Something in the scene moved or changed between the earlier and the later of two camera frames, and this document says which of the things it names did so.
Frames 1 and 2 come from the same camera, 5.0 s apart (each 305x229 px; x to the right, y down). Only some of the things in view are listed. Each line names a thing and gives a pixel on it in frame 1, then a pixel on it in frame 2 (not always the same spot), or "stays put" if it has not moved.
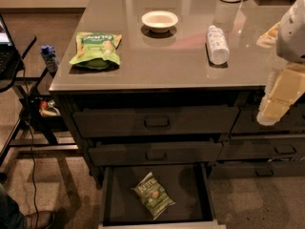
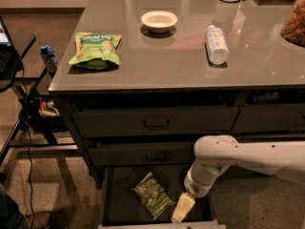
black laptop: [10, 59] stays put
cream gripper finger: [289, 84] -> [186, 202]
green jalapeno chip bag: [153, 196] stays put
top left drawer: [93, 121] stays put
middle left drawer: [154, 153] stays put
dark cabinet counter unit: [172, 75] stays put
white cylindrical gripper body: [292, 35] -> [194, 185]
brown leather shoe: [46, 220] stays put
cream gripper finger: [273, 111] -> [178, 216]
